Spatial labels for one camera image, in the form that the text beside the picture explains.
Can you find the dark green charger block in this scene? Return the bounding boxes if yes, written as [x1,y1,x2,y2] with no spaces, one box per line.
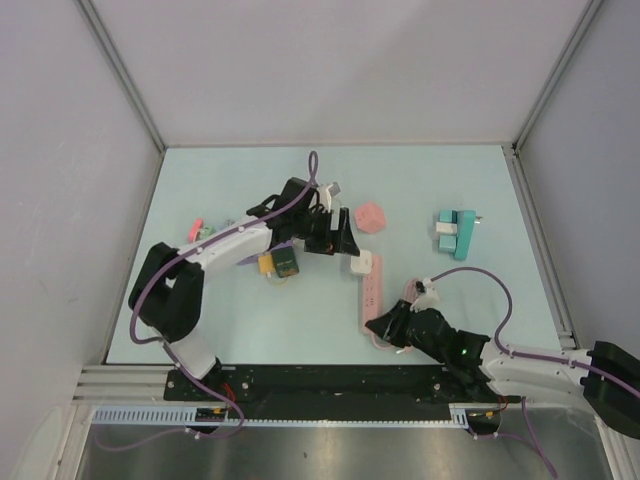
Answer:
[271,247,299,278]

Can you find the red pink plug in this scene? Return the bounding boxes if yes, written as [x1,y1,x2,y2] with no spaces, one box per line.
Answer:
[187,218,203,244]

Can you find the blue cable duct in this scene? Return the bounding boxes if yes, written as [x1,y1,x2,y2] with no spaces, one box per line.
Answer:
[92,403,499,428]

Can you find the white plug on teal strip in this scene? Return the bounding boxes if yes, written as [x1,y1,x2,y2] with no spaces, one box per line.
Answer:
[435,222,457,236]

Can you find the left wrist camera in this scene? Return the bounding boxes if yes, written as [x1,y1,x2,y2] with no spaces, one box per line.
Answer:
[316,182,341,211]

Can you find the teal plug upper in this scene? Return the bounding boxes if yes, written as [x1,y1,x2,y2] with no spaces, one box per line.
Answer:
[437,210,457,224]

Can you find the white charger plug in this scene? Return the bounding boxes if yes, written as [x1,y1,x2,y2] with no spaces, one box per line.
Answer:
[349,249,373,277]

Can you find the teal plug lower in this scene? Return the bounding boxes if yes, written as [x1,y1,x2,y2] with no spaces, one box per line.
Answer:
[437,235,457,254]

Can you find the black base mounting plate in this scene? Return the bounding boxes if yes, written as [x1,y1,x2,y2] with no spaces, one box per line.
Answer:
[163,362,521,405]

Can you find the yellow plug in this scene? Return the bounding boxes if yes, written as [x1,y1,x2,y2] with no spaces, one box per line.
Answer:
[257,253,275,278]

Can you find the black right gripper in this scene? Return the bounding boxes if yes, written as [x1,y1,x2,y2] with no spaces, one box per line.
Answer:
[366,299,446,364]

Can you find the pink cube socket adapter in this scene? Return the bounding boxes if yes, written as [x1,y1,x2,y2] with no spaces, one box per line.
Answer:
[354,202,387,234]

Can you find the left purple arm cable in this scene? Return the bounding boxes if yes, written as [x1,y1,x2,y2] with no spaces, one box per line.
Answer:
[92,150,321,451]

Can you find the pink power strip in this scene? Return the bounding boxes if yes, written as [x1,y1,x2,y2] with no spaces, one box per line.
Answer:
[360,255,384,335]

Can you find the teal power strip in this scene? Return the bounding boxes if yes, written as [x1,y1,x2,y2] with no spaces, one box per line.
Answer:
[450,210,479,261]

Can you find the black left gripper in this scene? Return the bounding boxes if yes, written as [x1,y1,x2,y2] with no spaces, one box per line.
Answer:
[293,207,359,257]

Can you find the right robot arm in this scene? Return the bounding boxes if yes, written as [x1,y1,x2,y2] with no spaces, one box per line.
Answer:
[364,300,639,439]

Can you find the purple socket block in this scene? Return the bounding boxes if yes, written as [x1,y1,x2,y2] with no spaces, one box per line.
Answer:
[238,240,295,266]

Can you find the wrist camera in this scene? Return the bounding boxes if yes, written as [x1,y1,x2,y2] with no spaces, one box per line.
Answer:
[316,182,341,211]
[410,278,440,313]

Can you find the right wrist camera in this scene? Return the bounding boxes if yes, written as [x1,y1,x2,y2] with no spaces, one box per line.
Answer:
[410,278,440,313]

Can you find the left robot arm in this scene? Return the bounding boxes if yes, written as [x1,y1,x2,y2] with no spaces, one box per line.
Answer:
[128,177,360,400]

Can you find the green small adapter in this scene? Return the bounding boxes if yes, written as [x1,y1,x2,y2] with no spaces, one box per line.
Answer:
[199,226,216,239]

